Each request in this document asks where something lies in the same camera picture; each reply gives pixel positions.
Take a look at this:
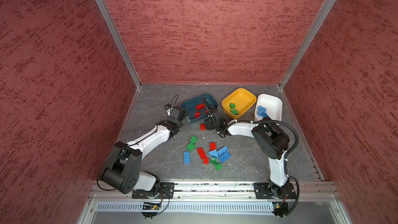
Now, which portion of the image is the right circuit board connector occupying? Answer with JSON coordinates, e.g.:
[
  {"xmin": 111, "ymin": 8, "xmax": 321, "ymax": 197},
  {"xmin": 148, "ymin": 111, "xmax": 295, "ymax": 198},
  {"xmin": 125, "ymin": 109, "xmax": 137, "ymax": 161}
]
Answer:
[{"xmin": 273, "ymin": 202, "xmax": 289, "ymax": 217}]

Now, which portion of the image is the white plastic bin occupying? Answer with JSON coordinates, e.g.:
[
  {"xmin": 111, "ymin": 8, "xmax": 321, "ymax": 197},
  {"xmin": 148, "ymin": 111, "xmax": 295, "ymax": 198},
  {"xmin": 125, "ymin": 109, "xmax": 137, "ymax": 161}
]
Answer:
[{"xmin": 254, "ymin": 94, "xmax": 283, "ymax": 121}]

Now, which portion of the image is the corner aluminium post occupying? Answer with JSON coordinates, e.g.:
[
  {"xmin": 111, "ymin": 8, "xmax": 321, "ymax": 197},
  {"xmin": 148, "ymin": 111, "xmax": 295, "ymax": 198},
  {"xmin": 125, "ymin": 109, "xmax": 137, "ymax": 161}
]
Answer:
[
  {"xmin": 279, "ymin": 0, "xmax": 336, "ymax": 90},
  {"xmin": 95, "ymin": 0, "xmax": 142, "ymax": 90}
]

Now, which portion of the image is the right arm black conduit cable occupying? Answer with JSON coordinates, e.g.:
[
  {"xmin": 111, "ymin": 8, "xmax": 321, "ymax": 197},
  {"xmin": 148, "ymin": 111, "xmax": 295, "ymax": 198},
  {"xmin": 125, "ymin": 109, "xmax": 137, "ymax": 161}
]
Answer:
[{"xmin": 201, "ymin": 96, "xmax": 301, "ymax": 215}]

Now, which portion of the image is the light blue sloped lego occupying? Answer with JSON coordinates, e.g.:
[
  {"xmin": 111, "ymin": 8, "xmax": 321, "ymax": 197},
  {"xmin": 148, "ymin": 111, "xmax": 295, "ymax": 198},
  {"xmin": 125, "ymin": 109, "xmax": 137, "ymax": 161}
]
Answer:
[{"xmin": 208, "ymin": 149, "xmax": 219, "ymax": 158}]

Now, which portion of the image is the green lego bottom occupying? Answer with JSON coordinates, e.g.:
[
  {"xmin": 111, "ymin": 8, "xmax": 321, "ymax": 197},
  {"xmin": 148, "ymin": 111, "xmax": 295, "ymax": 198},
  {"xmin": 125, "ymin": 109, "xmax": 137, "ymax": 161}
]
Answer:
[{"xmin": 215, "ymin": 163, "xmax": 222, "ymax": 171}]

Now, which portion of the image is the green lego lower pair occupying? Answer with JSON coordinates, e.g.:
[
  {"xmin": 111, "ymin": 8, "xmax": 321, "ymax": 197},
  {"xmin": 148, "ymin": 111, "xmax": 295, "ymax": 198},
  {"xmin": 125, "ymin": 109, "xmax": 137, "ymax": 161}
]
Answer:
[{"xmin": 186, "ymin": 143, "xmax": 195, "ymax": 151}]

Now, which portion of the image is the circuit board connector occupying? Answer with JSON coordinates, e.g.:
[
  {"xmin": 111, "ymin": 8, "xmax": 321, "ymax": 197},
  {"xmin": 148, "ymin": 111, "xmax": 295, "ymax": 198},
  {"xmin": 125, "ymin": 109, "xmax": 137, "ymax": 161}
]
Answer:
[
  {"xmin": 142, "ymin": 202, "xmax": 162, "ymax": 212},
  {"xmin": 273, "ymin": 202, "xmax": 289, "ymax": 217}
]

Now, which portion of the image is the green lego pair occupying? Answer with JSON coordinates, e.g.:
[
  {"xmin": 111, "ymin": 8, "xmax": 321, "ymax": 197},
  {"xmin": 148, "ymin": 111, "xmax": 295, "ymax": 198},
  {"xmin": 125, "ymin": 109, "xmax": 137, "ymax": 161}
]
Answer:
[
  {"xmin": 186, "ymin": 143, "xmax": 195, "ymax": 151},
  {"xmin": 190, "ymin": 136, "xmax": 198, "ymax": 144}
]

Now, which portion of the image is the red square lego centre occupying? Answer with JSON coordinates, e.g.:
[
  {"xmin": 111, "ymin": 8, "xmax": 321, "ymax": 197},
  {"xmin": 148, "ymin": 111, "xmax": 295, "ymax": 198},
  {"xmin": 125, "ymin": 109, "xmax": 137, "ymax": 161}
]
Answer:
[{"xmin": 210, "ymin": 143, "xmax": 216, "ymax": 151}]

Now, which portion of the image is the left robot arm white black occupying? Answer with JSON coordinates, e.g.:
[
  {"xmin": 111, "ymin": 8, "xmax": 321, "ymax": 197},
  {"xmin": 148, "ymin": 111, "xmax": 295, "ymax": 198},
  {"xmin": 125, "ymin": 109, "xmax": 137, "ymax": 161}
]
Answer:
[{"xmin": 96, "ymin": 106, "xmax": 190, "ymax": 197}]

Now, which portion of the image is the green lego upper pair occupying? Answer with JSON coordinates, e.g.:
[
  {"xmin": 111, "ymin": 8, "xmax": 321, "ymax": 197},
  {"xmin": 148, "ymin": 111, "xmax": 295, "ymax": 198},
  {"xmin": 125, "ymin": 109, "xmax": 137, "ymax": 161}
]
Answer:
[{"xmin": 190, "ymin": 136, "xmax": 198, "ymax": 144}]

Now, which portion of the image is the left corner aluminium post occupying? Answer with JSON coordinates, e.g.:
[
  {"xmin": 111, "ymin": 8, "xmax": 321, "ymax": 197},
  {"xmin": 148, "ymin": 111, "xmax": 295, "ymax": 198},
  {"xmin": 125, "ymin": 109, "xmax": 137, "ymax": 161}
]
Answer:
[{"xmin": 95, "ymin": 0, "xmax": 142, "ymax": 90}]

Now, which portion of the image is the left circuit board connector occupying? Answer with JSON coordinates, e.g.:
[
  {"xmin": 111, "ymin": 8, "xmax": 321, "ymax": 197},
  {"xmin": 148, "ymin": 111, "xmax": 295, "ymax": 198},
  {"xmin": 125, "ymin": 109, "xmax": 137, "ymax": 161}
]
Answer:
[{"xmin": 142, "ymin": 202, "xmax": 162, "ymax": 212}]

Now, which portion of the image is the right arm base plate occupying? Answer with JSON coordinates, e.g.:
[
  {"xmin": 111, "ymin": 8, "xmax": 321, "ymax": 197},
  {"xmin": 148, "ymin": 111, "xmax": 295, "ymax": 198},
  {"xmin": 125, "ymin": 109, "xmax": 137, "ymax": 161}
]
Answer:
[{"xmin": 254, "ymin": 181, "xmax": 297, "ymax": 200}]

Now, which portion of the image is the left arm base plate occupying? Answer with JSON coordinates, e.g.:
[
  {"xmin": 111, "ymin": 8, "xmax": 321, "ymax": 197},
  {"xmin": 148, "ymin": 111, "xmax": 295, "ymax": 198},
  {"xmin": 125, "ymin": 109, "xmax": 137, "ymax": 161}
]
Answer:
[{"xmin": 132, "ymin": 182, "xmax": 175, "ymax": 199}]

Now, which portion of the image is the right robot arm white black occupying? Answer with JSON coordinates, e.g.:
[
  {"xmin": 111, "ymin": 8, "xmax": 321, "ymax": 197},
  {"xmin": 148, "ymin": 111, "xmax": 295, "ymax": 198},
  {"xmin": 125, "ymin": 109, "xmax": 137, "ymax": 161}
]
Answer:
[{"xmin": 204, "ymin": 112, "xmax": 297, "ymax": 199}]

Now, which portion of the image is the small red lego bottom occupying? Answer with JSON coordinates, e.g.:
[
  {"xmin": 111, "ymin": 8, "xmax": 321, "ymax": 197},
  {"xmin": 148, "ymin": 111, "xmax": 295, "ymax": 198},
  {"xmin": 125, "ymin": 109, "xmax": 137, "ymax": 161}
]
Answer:
[{"xmin": 203, "ymin": 157, "xmax": 209, "ymax": 165}]

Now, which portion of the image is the dark teal plastic bin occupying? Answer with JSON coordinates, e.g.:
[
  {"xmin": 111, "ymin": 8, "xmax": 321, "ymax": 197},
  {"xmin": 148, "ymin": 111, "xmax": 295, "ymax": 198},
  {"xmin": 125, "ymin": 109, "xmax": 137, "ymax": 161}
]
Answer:
[{"xmin": 181, "ymin": 94, "xmax": 218, "ymax": 123}]

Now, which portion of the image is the blue lego left long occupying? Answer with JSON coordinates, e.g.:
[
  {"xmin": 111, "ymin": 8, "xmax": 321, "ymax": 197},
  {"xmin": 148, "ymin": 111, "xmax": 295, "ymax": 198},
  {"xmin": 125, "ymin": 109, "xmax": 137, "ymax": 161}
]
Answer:
[{"xmin": 183, "ymin": 151, "xmax": 190, "ymax": 164}]

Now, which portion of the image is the right corner aluminium post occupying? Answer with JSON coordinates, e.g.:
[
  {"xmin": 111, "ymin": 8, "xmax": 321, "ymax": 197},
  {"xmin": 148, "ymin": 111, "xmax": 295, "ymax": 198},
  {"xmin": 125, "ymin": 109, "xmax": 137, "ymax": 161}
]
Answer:
[{"xmin": 279, "ymin": 0, "xmax": 336, "ymax": 90}]

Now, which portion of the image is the green hollow lego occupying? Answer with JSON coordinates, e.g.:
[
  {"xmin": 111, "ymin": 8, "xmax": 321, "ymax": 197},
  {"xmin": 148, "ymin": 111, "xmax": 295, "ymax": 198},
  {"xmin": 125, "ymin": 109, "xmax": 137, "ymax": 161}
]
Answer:
[{"xmin": 210, "ymin": 157, "xmax": 217, "ymax": 164}]

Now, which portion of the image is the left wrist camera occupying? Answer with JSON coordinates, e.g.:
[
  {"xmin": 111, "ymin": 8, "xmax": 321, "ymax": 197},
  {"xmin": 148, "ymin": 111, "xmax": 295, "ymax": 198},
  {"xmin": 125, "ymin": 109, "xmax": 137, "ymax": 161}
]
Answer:
[{"xmin": 165, "ymin": 104, "xmax": 173, "ymax": 116}]

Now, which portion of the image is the yellow plastic bin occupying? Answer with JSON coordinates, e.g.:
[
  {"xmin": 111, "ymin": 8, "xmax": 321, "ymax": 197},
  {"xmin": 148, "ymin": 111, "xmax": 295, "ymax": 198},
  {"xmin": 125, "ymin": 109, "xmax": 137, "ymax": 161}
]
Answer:
[{"xmin": 222, "ymin": 88, "xmax": 257, "ymax": 119}]

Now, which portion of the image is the aluminium front rail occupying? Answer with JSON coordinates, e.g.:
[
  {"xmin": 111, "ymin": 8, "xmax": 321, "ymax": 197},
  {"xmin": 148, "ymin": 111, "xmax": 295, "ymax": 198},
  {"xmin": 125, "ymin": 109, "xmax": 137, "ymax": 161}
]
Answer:
[{"xmin": 88, "ymin": 179, "xmax": 341, "ymax": 202}]

